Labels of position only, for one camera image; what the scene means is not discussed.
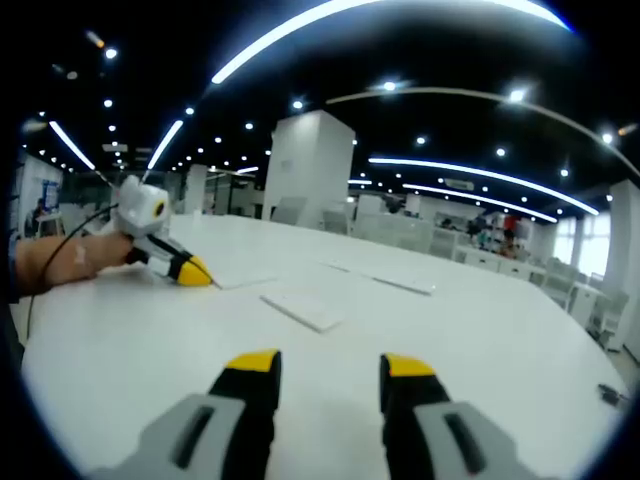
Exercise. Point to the large curved ceiling light strip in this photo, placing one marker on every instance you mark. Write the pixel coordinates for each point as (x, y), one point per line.
(300, 30)

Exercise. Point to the long white plastic strip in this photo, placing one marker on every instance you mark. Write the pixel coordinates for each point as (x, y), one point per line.
(400, 284)

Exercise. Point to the white pillar beside window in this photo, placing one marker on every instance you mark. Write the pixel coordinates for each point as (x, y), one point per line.
(625, 230)

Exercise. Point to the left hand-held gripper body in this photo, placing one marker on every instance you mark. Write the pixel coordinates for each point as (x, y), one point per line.
(140, 210)

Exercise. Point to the black pen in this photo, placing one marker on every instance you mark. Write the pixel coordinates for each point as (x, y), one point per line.
(610, 394)

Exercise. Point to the short ceiling light strip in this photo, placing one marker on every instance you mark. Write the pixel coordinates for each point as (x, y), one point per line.
(165, 145)

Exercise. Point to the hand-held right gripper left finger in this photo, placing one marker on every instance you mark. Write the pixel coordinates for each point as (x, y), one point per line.
(205, 440)

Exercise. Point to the person's left hand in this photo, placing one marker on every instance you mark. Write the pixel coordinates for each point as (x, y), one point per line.
(100, 255)

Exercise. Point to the large white square pillar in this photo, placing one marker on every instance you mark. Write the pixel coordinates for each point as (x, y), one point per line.
(310, 170)

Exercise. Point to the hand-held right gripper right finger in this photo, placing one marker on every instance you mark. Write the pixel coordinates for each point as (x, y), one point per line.
(435, 440)

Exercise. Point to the narrow white pillar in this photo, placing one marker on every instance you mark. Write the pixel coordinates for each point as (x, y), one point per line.
(196, 190)

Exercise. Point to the long ceiling light strip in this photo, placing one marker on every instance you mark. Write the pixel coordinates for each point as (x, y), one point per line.
(480, 175)

